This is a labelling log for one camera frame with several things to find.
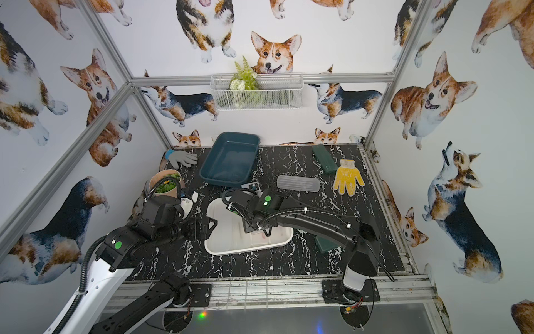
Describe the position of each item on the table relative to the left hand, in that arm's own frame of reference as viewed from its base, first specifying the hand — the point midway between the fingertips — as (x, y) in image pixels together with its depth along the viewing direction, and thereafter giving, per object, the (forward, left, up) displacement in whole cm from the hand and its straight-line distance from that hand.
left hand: (208, 218), depth 68 cm
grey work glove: (+48, +30, -23) cm, 61 cm away
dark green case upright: (+44, -49, -22) cm, 69 cm away
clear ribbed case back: (+29, -32, -23) cm, 49 cm away
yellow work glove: (+32, -58, -22) cm, 70 cm away
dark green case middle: (-2, -42, -23) cm, 48 cm away
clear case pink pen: (+1, -15, -22) cm, 27 cm away
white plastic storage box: (+2, -2, -21) cm, 21 cm away
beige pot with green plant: (+20, +24, -12) cm, 34 cm away
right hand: (0, -14, -5) cm, 15 cm away
